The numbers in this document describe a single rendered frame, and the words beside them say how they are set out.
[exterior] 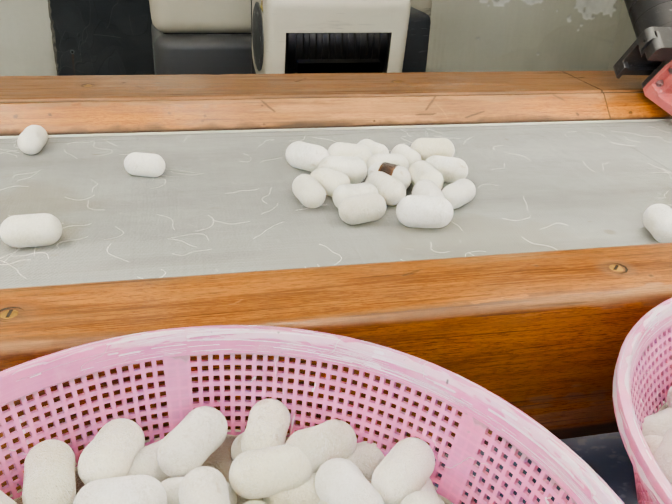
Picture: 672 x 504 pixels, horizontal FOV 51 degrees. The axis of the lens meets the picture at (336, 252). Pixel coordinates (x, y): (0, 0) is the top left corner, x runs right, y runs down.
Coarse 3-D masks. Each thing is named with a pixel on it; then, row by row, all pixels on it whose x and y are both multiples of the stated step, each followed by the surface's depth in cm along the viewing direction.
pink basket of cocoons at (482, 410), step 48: (144, 336) 29; (192, 336) 30; (240, 336) 30; (288, 336) 30; (336, 336) 30; (0, 384) 26; (48, 384) 28; (96, 384) 29; (144, 384) 29; (192, 384) 30; (240, 384) 30; (288, 384) 30; (336, 384) 30; (384, 384) 29; (432, 384) 28; (0, 432) 27; (48, 432) 28; (96, 432) 29; (144, 432) 30; (240, 432) 31; (384, 432) 29; (432, 432) 28; (480, 432) 27; (528, 432) 25; (0, 480) 27; (432, 480) 28; (480, 480) 27; (528, 480) 25; (576, 480) 24
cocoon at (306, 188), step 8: (304, 176) 49; (312, 176) 50; (296, 184) 49; (304, 184) 48; (312, 184) 48; (320, 184) 48; (296, 192) 49; (304, 192) 48; (312, 192) 48; (320, 192) 48; (304, 200) 48; (312, 200) 48; (320, 200) 48
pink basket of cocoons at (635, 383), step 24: (648, 312) 33; (648, 336) 32; (624, 360) 29; (648, 360) 32; (624, 384) 28; (648, 384) 32; (624, 408) 26; (648, 408) 32; (624, 432) 26; (648, 456) 24; (648, 480) 24
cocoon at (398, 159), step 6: (372, 156) 54; (378, 156) 54; (384, 156) 54; (390, 156) 54; (396, 156) 54; (402, 156) 54; (372, 162) 54; (390, 162) 54; (396, 162) 54; (402, 162) 54; (408, 162) 54; (408, 168) 54
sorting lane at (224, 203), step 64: (320, 128) 65; (384, 128) 66; (448, 128) 67; (512, 128) 68; (576, 128) 69; (640, 128) 70; (0, 192) 49; (64, 192) 50; (128, 192) 50; (192, 192) 51; (256, 192) 51; (512, 192) 53; (576, 192) 54; (640, 192) 54; (0, 256) 41; (64, 256) 41; (128, 256) 42; (192, 256) 42; (256, 256) 42; (320, 256) 43; (384, 256) 43; (448, 256) 43
